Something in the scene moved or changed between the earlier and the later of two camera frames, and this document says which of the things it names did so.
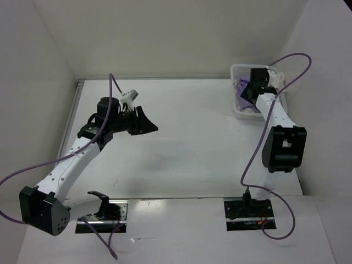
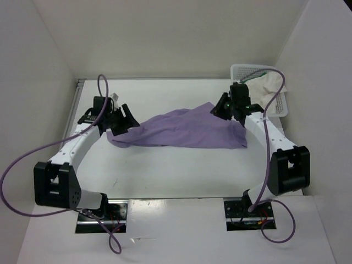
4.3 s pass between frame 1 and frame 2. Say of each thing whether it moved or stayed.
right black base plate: stayed
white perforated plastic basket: stayed
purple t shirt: moved
